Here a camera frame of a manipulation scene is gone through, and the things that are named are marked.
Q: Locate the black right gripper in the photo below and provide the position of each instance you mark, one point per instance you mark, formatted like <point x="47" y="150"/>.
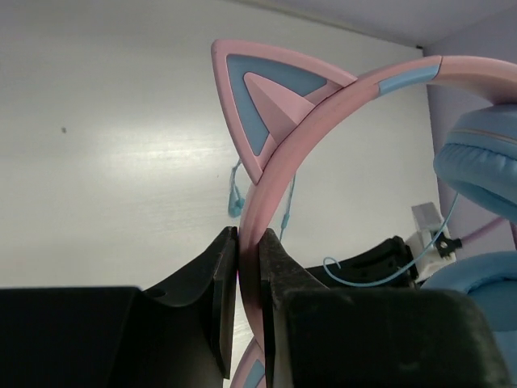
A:
<point x="369" y="269"/>

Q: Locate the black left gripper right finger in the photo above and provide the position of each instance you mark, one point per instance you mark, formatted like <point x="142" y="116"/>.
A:
<point x="377" y="337"/>

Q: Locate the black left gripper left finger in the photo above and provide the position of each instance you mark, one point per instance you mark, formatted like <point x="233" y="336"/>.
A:
<point x="177" y="333"/>

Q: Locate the pink blue cat-ear headphones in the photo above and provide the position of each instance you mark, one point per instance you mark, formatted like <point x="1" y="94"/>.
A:
<point x="278" y="104"/>

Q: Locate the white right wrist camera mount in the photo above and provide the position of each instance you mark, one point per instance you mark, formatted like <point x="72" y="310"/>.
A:
<point x="431" y="242"/>

